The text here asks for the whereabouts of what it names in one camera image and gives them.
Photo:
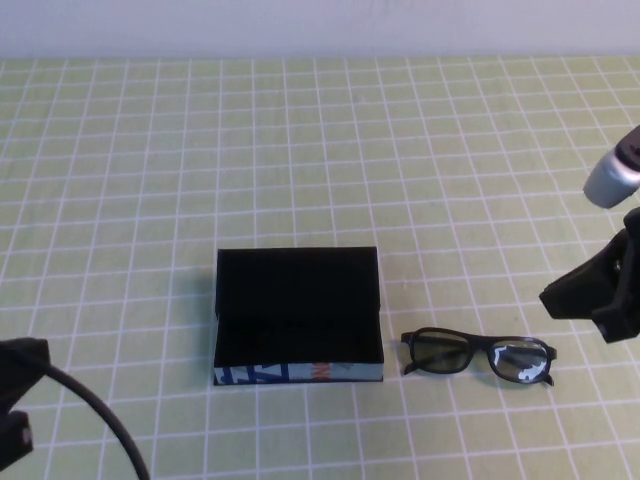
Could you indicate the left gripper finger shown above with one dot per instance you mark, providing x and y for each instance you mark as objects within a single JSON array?
[
  {"x": 22, "y": 365},
  {"x": 17, "y": 434}
]

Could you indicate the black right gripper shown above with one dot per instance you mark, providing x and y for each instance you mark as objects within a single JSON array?
[{"x": 632, "y": 250}]

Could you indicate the black framed glasses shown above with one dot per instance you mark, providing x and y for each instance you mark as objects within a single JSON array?
[{"x": 480, "y": 343}]

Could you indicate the black glasses case printed side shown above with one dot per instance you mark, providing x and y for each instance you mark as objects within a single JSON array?
[{"x": 300, "y": 300}]

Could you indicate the green white checked tablecloth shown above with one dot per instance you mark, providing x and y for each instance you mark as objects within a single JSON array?
[{"x": 150, "y": 150}]

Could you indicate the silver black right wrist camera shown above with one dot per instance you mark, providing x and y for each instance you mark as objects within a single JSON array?
[{"x": 610, "y": 180}]

